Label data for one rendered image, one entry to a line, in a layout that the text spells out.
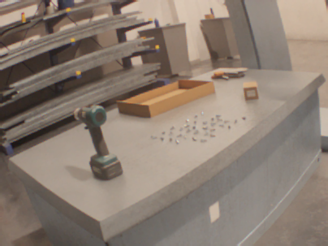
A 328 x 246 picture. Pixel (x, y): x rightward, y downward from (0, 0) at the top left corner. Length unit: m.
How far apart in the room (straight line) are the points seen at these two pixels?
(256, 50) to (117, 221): 2.05
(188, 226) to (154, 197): 0.27
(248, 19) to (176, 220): 1.89
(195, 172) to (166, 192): 0.13
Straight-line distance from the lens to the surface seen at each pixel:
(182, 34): 6.42
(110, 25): 5.44
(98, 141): 1.15
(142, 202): 0.99
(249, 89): 1.70
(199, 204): 1.23
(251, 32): 2.72
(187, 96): 1.84
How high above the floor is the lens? 1.10
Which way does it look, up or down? 16 degrees down
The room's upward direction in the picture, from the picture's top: 13 degrees counter-clockwise
